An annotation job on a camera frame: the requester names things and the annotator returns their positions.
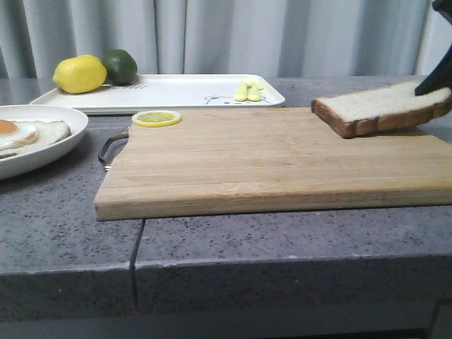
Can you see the white round plate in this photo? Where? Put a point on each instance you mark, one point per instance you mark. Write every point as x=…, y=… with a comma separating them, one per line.
x=45, y=154

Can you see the bottom bread slice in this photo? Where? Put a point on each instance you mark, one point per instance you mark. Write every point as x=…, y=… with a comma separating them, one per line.
x=48, y=133

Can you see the grey curtain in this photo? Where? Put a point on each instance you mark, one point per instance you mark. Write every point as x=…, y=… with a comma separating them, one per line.
x=268, y=38

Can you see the fried egg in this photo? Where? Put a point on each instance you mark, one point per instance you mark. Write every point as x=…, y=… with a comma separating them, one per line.
x=17, y=134

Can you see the pale yellow bean piece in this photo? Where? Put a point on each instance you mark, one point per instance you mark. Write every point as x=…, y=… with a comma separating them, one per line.
x=254, y=89

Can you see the white bread slice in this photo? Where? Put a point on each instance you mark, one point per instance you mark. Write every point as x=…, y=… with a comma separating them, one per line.
x=392, y=107

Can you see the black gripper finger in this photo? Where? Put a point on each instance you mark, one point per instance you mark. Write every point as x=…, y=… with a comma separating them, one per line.
x=440, y=77

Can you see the yellow lemon slice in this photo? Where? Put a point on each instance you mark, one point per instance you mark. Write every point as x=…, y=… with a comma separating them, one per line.
x=156, y=118

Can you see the green lime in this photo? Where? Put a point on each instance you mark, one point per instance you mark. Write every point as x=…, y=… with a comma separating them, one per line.
x=121, y=67

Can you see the metal cutting board handle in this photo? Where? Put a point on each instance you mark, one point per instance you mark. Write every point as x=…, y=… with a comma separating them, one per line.
x=103, y=160

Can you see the white rectangular tray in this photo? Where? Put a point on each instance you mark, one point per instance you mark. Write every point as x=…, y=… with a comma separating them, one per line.
x=167, y=91

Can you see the wooden cutting board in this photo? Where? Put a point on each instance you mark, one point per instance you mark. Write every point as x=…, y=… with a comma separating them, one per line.
x=217, y=161

